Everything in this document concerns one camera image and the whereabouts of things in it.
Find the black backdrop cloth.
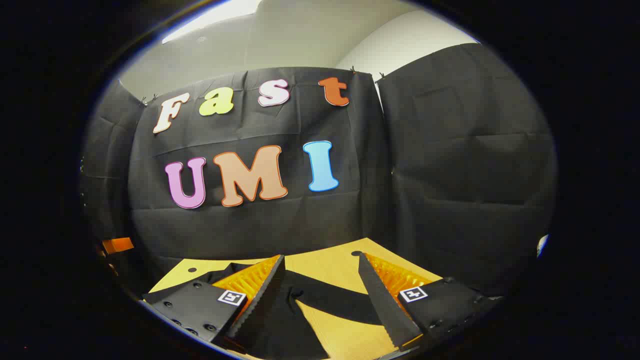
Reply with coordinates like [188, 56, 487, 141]
[80, 42, 558, 301]

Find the black garment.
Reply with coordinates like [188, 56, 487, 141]
[145, 261, 387, 360]

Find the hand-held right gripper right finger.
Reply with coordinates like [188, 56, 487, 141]
[358, 252, 504, 350]

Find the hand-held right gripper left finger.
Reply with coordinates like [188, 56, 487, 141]
[141, 254, 287, 353]

